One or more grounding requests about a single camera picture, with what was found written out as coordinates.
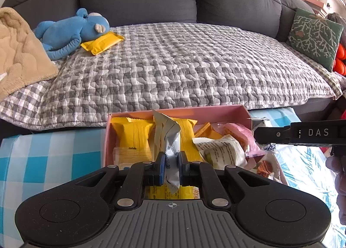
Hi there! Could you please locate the beige fleece blanket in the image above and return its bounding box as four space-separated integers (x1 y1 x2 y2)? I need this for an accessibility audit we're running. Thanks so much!
0 7 59 101

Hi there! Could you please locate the blue checked tablecloth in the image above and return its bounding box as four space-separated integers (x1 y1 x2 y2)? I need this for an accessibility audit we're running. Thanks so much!
0 107 346 248

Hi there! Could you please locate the person's right hand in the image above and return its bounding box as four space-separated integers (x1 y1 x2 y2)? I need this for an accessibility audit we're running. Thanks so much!
325 155 346 226

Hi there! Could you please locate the cream white snack packet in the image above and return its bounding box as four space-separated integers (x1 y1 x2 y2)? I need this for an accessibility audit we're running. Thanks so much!
192 134 248 171

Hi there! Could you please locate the green patterned cushion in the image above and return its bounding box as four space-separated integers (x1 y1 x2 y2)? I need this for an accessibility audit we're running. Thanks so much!
286 7 344 73

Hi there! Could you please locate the pink cardboard box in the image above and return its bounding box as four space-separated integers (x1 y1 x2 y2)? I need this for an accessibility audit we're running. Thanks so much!
104 104 288 187

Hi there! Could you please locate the pink snack packet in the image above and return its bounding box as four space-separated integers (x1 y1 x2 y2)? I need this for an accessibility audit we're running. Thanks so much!
223 123 267 158

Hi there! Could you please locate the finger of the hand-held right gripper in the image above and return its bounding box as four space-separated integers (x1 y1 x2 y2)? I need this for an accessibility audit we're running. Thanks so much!
253 125 295 146

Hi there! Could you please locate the grey checked quilt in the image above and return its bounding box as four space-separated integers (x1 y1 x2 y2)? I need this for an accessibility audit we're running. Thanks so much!
0 22 343 131

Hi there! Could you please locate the plain yellow striped-seam snack packet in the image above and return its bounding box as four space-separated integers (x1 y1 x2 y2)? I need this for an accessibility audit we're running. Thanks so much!
173 118 206 162

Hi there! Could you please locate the white cookie-picture snack packet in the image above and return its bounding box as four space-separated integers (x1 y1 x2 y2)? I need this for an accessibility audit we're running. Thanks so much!
253 155 285 184

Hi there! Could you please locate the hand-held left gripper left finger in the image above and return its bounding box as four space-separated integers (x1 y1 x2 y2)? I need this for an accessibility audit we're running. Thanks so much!
75 152 166 209

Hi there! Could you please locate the stack of books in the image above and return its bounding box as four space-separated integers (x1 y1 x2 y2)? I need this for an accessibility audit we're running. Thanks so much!
301 0 332 18

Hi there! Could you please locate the blue plush toy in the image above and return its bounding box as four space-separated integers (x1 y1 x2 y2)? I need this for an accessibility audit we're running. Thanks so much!
34 7 110 61

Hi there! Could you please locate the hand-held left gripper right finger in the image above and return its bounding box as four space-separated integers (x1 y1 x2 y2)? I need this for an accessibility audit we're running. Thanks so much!
178 151 264 209

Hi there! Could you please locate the yellow labelled snack packet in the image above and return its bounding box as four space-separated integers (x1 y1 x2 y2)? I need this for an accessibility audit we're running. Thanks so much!
145 185 201 200

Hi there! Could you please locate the orange snack bar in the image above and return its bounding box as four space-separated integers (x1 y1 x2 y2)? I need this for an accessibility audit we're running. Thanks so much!
194 122 223 140

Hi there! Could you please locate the small blue-label pastry packet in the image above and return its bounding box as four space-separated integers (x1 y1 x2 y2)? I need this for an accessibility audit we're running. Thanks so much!
251 116 279 154

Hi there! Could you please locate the silver snack packet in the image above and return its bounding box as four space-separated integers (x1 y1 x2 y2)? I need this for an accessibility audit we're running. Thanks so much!
152 109 181 193

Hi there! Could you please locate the orange round cushion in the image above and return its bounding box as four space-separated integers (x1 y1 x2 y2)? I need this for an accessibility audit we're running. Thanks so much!
332 43 346 77

